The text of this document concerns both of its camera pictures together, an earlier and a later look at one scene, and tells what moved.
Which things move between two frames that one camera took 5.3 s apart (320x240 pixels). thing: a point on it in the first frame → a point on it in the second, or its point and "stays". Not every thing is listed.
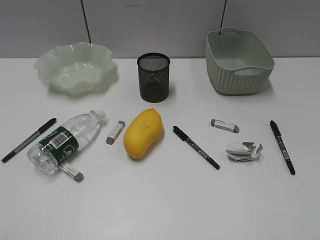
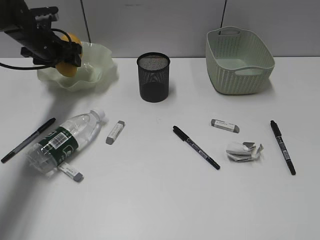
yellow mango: x=142 y=131 → x=67 y=69
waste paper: x=244 y=151 stays
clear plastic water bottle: x=74 y=134 stays
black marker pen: x=282 y=145 stays
